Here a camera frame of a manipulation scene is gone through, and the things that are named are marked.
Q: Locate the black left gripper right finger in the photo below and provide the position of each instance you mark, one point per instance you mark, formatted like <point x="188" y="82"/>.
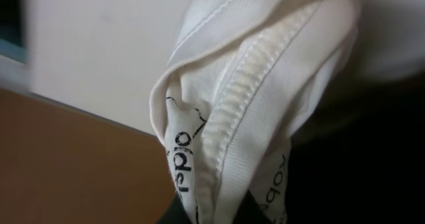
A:
<point x="249" y="212"/>

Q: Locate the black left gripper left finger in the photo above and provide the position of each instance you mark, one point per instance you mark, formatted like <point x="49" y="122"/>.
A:
<point x="175" y="213"/>

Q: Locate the white t-shirt with green print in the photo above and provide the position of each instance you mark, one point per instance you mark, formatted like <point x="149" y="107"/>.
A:
<point x="250" y="80"/>

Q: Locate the black shorts with red trim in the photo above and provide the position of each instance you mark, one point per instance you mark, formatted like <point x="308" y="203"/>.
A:
<point x="371" y="172"/>

